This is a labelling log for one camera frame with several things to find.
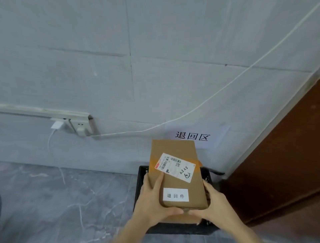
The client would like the person's left hand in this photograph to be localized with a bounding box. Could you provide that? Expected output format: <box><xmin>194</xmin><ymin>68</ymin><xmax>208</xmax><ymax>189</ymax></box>
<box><xmin>133</xmin><ymin>173</ymin><xmax>184</xmax><ymax>226</ymax></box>

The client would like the person's right hand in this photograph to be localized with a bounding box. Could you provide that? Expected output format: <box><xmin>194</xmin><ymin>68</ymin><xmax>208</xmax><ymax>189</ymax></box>
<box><xmin>189</xmin><ymin>179</ymin><xmax>241</xmax><ymax>230</ymax></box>

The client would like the brown cardboard parcel with labels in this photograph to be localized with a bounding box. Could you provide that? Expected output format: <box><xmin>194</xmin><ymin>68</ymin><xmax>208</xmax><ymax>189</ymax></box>
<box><xmin>148</xmin><ymin>140</ymin><xmax>209</xmax><ymax>210</ymax></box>

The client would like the person's left forearm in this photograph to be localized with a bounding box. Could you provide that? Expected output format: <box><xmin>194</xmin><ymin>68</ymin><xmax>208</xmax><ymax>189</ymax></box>
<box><xmin>112</xmin><ymin>220</ymin><xmax>157</xmax><ymax>243</ymax></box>

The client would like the person's right forearm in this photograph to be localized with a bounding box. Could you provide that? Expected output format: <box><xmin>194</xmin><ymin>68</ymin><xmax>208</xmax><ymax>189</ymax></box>
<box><xmin>224</xmin><ymin>218</ymin><xmax>264</xmax><ymax>243</ymax></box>

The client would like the plain cardboard parcel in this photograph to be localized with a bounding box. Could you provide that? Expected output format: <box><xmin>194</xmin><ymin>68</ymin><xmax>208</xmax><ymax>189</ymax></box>
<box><xmin>160</xmin><ymin>208</ymin><xmax>201</xmax><ymax>225</ymax></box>

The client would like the black plastic crate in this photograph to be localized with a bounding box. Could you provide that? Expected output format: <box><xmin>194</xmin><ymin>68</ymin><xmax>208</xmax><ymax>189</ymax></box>
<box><xmin>133</xmin><ymin>165</ymin><xmax>225</xmax><ymax>236</ymax></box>

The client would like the white power strip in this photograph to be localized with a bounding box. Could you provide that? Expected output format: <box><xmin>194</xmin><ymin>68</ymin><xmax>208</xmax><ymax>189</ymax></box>
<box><xmin>68</xmin><ymin>116</ymin><xmax>96</xmax><ymax>137</ymax></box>

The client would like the brown wooden door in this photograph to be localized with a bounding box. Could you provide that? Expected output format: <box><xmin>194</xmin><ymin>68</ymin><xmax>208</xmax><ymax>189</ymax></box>
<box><xmin>222</xmin><ymin>80</ymin><xmax>320</xmax><ymax>226</ymax></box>

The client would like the white charger plug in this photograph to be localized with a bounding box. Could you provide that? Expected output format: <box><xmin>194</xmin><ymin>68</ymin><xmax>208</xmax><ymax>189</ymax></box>
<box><xmin>50</xmin><ymin>120</ymin><xmax>67</xmax><ymax>131</ymax></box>

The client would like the white paper wall sign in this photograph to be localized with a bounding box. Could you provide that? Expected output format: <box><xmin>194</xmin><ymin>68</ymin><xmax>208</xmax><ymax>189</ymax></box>
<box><xmin>164</xmin><ymin>124</ymin><xmax>231</xmax><ymax>151</ymax></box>

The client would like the thin white charger cable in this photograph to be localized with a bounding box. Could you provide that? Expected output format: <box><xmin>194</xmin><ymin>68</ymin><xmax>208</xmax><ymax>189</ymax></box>
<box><xmin>47</xmin><ymin>129</ymin><xmax>66</xmax><ymax>186</ymax></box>

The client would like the long white wall cable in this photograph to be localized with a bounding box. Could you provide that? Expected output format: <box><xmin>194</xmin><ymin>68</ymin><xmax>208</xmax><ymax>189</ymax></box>
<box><xmin>89</xmin><ymin>3</ymin><xmax>320</xmax><ymax>138</ymax></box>

